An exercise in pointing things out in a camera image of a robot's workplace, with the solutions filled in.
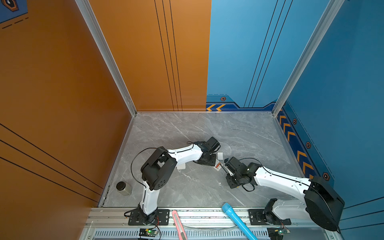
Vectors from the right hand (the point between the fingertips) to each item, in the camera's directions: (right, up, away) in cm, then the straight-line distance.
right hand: (228, 182), depth 84 cm
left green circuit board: (-41, -19, -13) cm, 47 cm away
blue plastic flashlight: (-2, -10, -11) cm, 15 cm away
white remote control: (-27, +7, +5) cm, 28 cm away
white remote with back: (-5, +8, +5) cm, 11 cm away
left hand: (-8, +10, +8) cm, 15 cm away
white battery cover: (-3, +13, +12) cm, 18 cm away
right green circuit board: (+20, -20, -13) cm, 31 cm away
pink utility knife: (-26, -17, -14) cm, 34 cm away
